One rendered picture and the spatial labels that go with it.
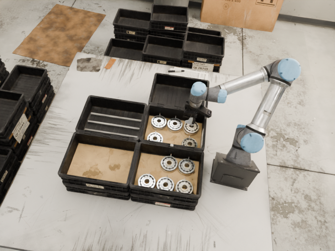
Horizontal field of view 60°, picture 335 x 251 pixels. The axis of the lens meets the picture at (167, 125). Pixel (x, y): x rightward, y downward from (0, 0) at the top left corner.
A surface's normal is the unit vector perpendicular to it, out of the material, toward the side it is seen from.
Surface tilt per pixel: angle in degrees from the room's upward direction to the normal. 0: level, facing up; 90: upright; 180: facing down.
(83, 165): 0
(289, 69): 39
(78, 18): 0
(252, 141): 53
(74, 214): 0
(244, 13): 73
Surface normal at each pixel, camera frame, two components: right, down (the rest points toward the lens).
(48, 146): 0.07, -0.58
